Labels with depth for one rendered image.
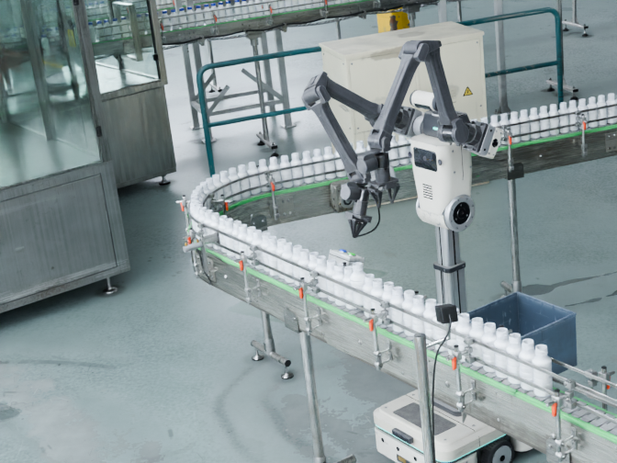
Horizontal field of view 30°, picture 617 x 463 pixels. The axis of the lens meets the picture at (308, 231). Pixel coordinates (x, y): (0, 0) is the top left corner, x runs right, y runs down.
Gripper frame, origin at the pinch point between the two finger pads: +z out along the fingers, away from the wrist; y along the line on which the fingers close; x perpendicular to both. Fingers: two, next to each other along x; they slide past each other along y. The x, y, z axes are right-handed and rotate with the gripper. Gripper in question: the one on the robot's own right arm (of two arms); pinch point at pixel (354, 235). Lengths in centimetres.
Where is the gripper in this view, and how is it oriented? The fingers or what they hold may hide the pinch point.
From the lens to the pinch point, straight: 468.4
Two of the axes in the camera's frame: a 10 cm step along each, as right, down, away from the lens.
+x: 8.0, 0.7, 6.0
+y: 5.7, 2.1, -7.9
